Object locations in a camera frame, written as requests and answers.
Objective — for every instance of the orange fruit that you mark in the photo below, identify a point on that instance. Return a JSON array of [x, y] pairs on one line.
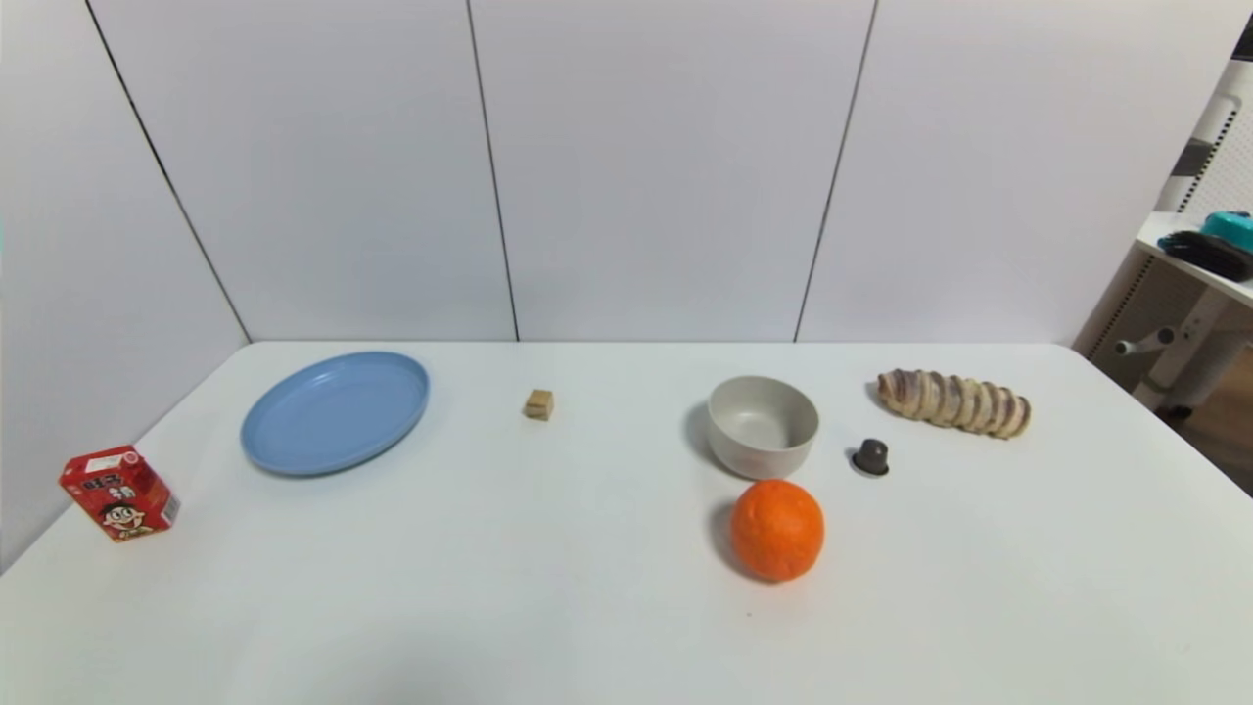
[[777, 532]]

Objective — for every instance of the dark brown coffee capsule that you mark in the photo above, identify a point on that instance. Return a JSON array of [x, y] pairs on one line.
[[871, 457]]

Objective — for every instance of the white pegboard panel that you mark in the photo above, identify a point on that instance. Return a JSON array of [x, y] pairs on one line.
[[1219, 137]]

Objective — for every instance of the beige round bowl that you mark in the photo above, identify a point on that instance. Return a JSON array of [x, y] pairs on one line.
[[762, 431]]

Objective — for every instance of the white adjustable desk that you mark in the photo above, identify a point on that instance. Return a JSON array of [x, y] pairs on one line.
[[1199, 333]]

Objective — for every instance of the small wooden cube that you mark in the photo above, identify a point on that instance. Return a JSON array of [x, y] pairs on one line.
[[538, 404]]

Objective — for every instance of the black bundled object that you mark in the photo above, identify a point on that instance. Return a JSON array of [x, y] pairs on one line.
[[1209, 254]]

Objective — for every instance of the red cartoon milk carton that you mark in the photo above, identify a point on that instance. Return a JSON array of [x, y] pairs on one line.
[[119, 494]]

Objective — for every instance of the blue round plate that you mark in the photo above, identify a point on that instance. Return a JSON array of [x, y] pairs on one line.
[[333, 411]]

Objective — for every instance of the twisted striped bread loaf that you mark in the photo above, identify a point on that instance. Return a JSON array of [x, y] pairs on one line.
[[954, 401]]

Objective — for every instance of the teal container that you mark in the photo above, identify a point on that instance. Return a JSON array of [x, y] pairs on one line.
[[1233, 227]]

